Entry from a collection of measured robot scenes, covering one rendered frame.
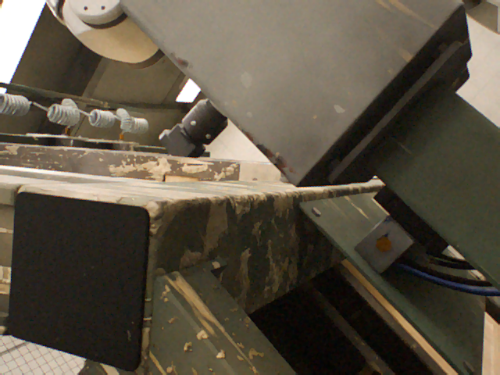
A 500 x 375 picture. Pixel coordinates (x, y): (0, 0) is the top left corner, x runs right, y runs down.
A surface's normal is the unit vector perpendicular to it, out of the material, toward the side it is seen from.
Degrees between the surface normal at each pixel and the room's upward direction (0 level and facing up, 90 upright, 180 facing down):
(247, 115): 90
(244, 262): 141
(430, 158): 90
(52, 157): 90
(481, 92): 90
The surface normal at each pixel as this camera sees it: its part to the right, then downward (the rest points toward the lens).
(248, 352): 0.62, -0.72
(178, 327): -0.43, 0.01
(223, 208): 0.90, 0.09
